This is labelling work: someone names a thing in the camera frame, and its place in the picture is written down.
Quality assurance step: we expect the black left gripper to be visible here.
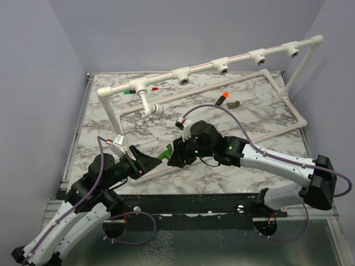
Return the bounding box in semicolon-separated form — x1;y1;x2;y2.
102;145;163;191

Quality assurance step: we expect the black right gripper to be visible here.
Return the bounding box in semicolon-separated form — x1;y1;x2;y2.
168;133;215;168

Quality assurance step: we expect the green water faucet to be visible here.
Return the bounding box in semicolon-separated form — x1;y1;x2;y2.
156;144;173;160

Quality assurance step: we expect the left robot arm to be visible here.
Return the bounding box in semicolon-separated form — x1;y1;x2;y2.
11;146;162;265

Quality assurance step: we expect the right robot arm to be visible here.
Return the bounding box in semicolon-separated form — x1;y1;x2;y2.
168;119;337;217

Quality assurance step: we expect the purple capped white pen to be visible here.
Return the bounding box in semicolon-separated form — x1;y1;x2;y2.
134;137;159;147

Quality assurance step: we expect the white installed faucet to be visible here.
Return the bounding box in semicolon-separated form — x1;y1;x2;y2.
138;90;164;117

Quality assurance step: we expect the green black marker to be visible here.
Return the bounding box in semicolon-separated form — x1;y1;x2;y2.
124;90;136;94

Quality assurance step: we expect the red capped white pen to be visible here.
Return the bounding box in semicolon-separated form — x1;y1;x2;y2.
151;86;172;91

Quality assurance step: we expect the grey brown small fitting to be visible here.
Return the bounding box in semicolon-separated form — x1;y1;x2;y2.
227;101;240;109

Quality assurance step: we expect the black orange marker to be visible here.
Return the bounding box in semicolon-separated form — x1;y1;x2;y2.
215;92;229;106

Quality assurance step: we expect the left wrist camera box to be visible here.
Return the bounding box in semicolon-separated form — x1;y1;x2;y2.
110;134;129;158

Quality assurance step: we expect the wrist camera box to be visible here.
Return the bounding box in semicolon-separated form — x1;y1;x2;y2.
110;134;129;158
175;117;194;141

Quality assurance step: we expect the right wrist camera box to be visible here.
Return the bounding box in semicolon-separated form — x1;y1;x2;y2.
175;117;194;141

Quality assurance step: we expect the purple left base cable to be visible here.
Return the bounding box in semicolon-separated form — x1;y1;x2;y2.
102;209;156;245

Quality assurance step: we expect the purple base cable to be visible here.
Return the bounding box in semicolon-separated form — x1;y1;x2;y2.
102;209;156;245
252;203;310;242

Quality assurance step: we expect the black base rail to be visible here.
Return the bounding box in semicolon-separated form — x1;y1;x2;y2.
55;192;292;232

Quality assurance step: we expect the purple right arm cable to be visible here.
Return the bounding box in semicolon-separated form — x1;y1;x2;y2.
182;104;352;199

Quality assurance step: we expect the white PVC pipe frame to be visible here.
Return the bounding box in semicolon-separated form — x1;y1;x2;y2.
97;35;324;188

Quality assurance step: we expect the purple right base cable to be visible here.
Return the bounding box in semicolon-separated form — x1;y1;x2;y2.
252;203;310;242

